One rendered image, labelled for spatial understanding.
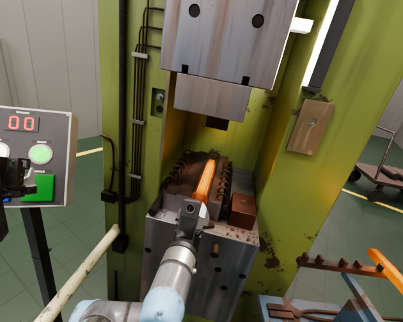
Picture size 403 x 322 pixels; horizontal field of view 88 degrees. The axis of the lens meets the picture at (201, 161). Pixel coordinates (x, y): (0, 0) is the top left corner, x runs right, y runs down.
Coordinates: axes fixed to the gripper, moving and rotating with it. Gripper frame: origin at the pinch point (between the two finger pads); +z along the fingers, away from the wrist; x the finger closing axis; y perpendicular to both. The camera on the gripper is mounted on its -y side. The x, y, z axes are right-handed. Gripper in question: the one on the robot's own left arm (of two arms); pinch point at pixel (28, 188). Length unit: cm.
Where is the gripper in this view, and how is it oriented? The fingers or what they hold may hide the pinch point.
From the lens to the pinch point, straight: 69.3
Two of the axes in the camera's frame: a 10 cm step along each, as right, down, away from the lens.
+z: -3.0, 0.6, 9.5
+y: 0.2, -10.0, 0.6
